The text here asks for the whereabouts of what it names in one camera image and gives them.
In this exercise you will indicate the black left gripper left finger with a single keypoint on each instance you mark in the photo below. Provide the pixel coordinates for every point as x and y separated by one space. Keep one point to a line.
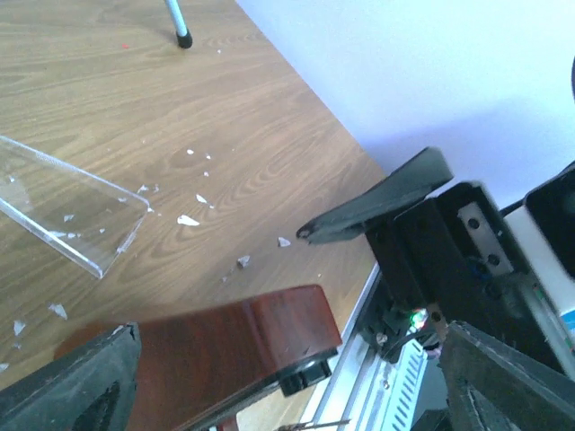
91 388

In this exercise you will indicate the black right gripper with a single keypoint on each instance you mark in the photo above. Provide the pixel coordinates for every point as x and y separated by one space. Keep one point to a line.
454 251

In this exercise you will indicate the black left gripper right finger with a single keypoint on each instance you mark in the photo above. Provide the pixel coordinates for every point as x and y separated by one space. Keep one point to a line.
492 386

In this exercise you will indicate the clear plastic metronome cover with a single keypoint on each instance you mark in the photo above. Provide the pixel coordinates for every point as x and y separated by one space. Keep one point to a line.
86 218

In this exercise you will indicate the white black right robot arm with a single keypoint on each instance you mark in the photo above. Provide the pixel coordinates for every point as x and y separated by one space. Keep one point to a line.
542 225

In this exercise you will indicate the white paper scrap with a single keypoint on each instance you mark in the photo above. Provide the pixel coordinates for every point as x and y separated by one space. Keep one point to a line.
187 221

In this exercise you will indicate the light blue music stand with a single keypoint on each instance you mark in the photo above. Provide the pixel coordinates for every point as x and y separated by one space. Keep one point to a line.
183 35

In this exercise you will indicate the grey slotted cable duct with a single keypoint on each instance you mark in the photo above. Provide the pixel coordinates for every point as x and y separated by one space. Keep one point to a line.
409 371

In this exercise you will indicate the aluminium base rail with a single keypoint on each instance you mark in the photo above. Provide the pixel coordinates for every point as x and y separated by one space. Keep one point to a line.
363 388

